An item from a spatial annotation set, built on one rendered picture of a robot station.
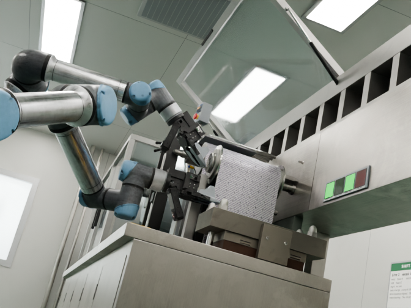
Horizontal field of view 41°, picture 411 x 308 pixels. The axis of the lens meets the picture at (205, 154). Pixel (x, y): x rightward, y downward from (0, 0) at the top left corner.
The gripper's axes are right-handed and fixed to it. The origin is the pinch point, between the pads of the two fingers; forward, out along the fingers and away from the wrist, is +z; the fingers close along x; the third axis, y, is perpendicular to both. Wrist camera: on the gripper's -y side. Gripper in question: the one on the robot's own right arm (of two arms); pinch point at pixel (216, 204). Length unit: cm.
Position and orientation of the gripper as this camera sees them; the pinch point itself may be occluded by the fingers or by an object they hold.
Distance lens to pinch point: 194.3
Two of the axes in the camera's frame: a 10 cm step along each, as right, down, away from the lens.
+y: 2.2, -9.2, 3.2
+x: -3.0, 2.5, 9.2
